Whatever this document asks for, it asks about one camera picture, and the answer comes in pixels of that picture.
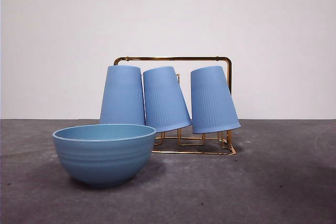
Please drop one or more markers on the blue ribbed plastic cup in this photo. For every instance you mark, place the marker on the blue ribbed plastic cup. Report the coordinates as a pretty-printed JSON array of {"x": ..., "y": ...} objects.
[
  {"x": 122, "y": 95},
  {"x": 165, "y": 100},
  {"x": 212, "y": 100}
]

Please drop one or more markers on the light blue ribbed bowl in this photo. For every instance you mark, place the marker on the light blue ribbed bowl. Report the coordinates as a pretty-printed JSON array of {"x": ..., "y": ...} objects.
[{"x": 102, "y": 155}]

